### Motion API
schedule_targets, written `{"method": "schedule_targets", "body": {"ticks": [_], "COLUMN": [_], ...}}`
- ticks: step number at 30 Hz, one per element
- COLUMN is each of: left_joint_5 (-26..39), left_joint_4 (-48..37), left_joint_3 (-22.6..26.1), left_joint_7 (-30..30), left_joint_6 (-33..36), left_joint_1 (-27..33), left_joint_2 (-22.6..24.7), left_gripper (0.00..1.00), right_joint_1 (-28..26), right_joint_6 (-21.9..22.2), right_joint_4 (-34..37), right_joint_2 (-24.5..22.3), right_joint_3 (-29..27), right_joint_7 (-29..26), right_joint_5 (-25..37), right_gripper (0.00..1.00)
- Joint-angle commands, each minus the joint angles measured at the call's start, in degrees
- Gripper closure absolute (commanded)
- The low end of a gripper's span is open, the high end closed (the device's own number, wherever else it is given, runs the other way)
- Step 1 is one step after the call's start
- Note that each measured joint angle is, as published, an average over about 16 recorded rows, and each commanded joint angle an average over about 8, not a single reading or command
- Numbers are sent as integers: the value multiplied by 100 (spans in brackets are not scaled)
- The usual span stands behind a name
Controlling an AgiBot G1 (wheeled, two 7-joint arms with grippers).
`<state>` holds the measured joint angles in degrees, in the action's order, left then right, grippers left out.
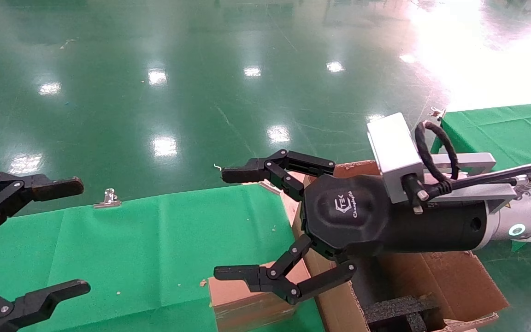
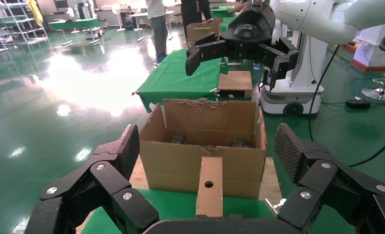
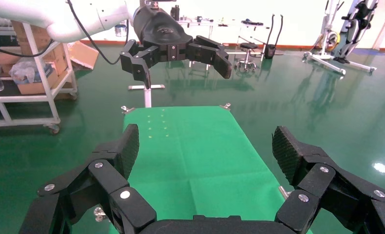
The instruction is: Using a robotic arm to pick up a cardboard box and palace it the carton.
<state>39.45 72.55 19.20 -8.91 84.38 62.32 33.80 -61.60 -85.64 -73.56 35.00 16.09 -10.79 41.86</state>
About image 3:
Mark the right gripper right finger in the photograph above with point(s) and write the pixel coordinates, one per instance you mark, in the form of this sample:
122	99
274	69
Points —
325	184

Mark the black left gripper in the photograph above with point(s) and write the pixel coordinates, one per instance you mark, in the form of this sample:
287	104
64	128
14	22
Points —
161	32

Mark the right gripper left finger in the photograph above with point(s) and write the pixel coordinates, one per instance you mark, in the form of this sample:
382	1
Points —
105	181

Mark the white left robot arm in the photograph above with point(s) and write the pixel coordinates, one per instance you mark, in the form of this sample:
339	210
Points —
50	13

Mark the flat cardboard sheet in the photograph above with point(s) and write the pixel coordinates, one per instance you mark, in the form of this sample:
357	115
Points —
82	55

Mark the black box with poles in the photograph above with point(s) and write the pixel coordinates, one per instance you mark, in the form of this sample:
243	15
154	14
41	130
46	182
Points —
270	51

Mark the low brown cardboard box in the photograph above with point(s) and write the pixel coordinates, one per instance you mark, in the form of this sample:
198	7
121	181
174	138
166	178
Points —
34	87

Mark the tall stacked cardboard box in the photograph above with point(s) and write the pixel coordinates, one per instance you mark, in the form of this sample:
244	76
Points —
55	58

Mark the small brown cardboard box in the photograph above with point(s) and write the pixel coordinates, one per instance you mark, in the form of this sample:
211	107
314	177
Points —
5	58

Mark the silver binder clip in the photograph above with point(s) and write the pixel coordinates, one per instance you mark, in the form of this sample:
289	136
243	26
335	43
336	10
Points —
284	192
127	109
226	106
99	213

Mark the black bottle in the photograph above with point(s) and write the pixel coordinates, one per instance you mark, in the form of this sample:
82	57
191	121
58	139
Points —
175	13

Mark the white T-shaped floor stand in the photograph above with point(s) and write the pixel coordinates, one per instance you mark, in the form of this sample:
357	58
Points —
147	95

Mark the white desk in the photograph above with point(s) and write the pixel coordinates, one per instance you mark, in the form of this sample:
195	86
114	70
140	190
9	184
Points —
205	23

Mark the metal can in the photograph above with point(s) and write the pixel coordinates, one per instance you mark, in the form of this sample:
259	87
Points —
121	30

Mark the black stool chrome base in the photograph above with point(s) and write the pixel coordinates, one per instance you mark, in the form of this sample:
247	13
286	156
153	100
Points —
246	46

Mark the flat black desk item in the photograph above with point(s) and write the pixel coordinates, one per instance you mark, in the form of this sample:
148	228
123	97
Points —
252	22

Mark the green cloth with yellow specks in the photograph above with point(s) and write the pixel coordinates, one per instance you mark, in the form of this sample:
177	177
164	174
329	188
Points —
195	155

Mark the white metal shelf cart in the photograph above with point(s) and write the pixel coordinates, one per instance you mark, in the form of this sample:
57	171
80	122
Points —
45	84

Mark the clear plastic bag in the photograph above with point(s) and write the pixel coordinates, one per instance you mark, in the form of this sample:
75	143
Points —
24	71

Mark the yellow reel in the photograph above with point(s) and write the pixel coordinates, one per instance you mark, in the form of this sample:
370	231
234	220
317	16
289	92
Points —
333	39

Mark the black and white robot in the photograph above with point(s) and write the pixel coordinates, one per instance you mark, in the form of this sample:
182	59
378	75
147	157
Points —
357	22

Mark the white metal stand frame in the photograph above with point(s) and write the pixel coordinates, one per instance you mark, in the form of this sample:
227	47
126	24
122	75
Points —
328	63

